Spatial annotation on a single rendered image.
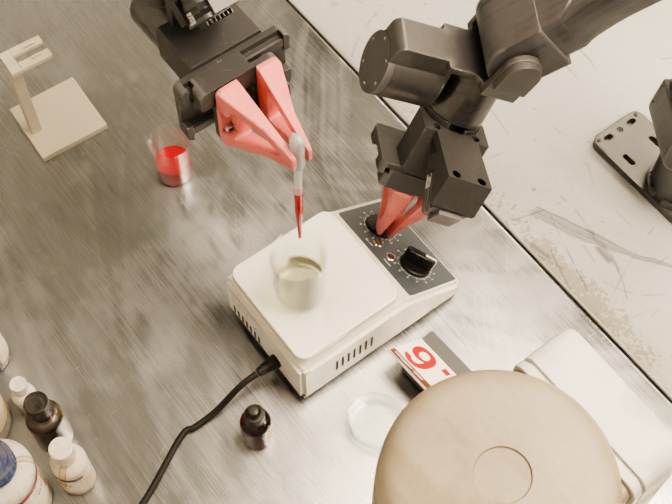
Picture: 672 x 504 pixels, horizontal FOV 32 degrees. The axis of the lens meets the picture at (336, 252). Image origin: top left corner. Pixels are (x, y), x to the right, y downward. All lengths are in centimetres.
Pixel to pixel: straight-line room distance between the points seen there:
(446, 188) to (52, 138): 50
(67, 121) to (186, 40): 43
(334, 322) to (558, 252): 28
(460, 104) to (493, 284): 24
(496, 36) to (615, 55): 42
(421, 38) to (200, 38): 20
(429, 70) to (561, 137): 33
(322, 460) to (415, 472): 65
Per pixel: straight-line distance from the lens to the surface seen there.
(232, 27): 94
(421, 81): 103
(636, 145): 133
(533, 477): 49
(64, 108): 135
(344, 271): 112
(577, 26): 100
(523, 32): 100
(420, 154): 107
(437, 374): 115
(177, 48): 93
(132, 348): 119
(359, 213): 119
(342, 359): 112
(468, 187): 102
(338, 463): 113
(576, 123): 134
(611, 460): 50
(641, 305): 124
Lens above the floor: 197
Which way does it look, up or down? 61 degrees down
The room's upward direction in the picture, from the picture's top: 1 degrees clockwise
